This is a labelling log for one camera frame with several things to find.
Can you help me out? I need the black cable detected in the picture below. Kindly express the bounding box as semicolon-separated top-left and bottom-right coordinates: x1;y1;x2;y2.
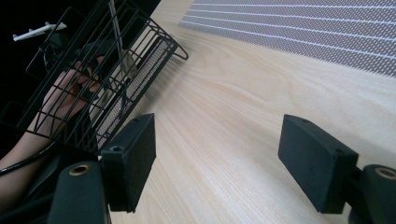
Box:
0;140;61;177

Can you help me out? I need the metal spoon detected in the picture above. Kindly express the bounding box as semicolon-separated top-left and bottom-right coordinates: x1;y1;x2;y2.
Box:
109;0;138;80

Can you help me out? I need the black wire basket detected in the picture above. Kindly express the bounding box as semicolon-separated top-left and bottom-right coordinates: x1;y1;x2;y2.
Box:
17;0;190;155

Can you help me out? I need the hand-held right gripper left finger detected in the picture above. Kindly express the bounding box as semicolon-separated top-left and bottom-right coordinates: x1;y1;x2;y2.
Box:
100;113;157;214

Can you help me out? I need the grey striped placemat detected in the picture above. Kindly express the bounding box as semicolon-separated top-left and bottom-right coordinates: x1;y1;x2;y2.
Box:
178;0;396;78

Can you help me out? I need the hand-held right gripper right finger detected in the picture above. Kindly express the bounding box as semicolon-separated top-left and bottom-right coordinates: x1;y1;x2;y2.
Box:
277;114;360;215

